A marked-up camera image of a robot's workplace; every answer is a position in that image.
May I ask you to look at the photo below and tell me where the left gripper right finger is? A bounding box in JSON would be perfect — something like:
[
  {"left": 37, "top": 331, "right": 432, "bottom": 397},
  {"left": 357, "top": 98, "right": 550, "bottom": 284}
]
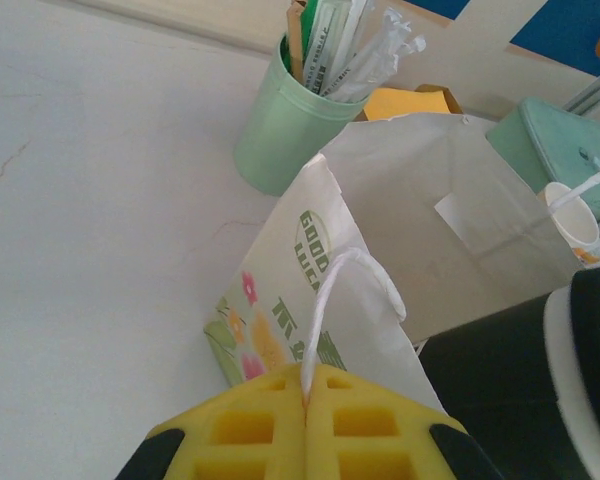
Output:
[{"left": 305, "top": 363, "right": 506, "bottom": 480}]

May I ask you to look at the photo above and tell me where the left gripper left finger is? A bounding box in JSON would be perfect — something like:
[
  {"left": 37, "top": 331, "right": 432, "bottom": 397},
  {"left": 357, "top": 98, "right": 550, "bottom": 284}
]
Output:
[{"left": 113, "top": 363, "right": 310, "bottom": 480}]

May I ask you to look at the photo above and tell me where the white paper takeout bag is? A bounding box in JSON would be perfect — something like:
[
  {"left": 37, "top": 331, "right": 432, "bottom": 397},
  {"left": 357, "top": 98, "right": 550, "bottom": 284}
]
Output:
[{"left": 202, "top": 112, "right": 600, "bottom": 404}]

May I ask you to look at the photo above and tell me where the stack of paper cups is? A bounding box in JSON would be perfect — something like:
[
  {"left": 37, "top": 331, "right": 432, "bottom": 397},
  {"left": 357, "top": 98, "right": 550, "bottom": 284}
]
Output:
[{"left": 537, "top": 181, "right": 600, "bottom": 269}]

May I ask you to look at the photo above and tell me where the brown cardboard napkin tray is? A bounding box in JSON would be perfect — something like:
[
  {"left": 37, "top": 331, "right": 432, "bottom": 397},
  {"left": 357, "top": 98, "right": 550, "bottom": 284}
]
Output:
[{"left": 357, "top": 83, "right": 466, "bottom": 124}]

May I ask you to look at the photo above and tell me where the white paper-wrapped straw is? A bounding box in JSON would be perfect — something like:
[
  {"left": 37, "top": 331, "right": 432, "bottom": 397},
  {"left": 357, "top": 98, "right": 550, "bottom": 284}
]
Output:
[
  {"left": 324, "top": 0, "right": 376, "bottom": 96},
  {"left": 302, "top": 0, "right": 354, "bottom": 94}
]

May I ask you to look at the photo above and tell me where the green cylindrical utensil holder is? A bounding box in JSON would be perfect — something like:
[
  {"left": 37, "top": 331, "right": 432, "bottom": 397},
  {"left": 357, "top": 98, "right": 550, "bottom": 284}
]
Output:
[{"left": 232, "top": 32, "right": 376, "bottom": 197}]

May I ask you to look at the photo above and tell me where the yellow napkin stack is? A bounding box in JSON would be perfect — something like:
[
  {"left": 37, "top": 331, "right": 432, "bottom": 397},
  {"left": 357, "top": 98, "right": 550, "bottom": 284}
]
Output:
[{"left": 364, "top": 87, "right": 451, "bottom": 122}]

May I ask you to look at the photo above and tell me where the mint green zip case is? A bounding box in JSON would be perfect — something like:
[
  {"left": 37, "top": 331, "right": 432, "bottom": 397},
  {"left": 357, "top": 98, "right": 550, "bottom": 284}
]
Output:
[{"left": 484, "top": 96, "right": 600, "bottom": 221}]

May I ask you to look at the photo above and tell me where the clear plastic-wrapped straw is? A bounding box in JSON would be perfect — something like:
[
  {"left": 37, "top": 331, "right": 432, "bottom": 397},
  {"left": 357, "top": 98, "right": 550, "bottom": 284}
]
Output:
[{"left": 329, "top": 7, "right": 429, "bottom": 104}]

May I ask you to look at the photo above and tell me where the wooden stirrer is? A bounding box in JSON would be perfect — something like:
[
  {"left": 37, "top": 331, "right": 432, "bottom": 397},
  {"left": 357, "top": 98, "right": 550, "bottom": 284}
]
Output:
[{"left": 285, "top": 0, "right": 309, "bottom": 81}]

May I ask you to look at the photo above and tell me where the green wrapped straw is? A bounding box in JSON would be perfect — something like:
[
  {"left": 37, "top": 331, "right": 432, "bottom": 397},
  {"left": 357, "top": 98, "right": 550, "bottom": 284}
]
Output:
[{"left": 299, "top": 0, "right": 326, "bottom": 61}]

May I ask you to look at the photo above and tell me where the aluminium corner post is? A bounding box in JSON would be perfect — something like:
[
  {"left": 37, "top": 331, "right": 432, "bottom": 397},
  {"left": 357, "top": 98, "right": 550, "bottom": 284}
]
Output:
[{"left": 562, "top": 62, "right": 600, "bottom": 115}]

